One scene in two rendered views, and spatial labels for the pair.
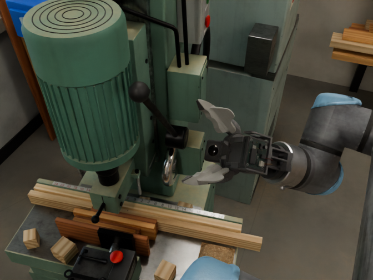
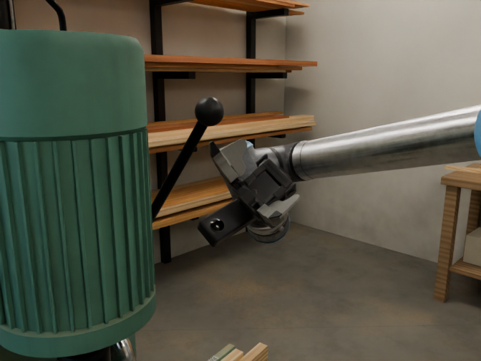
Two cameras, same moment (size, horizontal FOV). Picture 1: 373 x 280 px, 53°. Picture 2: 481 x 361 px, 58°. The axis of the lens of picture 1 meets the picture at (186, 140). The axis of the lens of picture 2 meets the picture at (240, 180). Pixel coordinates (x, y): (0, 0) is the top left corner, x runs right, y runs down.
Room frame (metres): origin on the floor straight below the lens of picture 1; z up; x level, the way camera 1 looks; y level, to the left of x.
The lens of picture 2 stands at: (0.26, 0.55, 1.47)
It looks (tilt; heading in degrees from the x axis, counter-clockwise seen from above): 13 degrees down; 292
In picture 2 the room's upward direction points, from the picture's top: straight up
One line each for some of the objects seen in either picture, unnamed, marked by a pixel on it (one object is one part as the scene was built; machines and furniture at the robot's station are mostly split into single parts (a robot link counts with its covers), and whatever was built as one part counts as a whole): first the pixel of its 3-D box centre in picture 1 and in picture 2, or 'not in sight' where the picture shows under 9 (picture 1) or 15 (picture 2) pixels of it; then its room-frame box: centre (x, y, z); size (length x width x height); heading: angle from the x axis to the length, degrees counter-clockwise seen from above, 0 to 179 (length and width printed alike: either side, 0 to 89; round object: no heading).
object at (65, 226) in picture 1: (102, 236); not in sight; (0.53, 0.22, 0.94); 0.25 x 0.01 x 0.08; 76
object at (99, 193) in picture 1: (115, 184); not in sight; (0.63, 0.19, 1.03); 0.14 x 0.07 x 0.09; 166
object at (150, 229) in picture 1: (114, 224); not in sight; (0.57, 0.19, 0.93); 0.23 x 0.01 x 0.06; 76
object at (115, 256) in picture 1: (116, 256); not in sight; (0.42, 0.16, 1.02); 0.03 x 0.03 x 0.01
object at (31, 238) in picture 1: (31, 238); not in sight; (0.53, 0.41, 0.92); 0.03 x 0.03 x 0.04; 15
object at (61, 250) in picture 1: (64, 250); not in sight; (0.50, 0.31, 0.92); 0.05 x 0.05 x 0.04; 58
